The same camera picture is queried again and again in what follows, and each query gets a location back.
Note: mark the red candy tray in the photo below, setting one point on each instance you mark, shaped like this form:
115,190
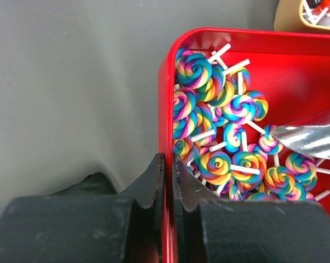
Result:
291,69

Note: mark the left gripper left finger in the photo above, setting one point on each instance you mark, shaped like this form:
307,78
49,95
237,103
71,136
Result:
88,222

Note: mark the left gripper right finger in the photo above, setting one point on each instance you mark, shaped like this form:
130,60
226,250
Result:
213,229

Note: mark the silver metal scoop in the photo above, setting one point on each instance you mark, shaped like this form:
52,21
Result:
309,135

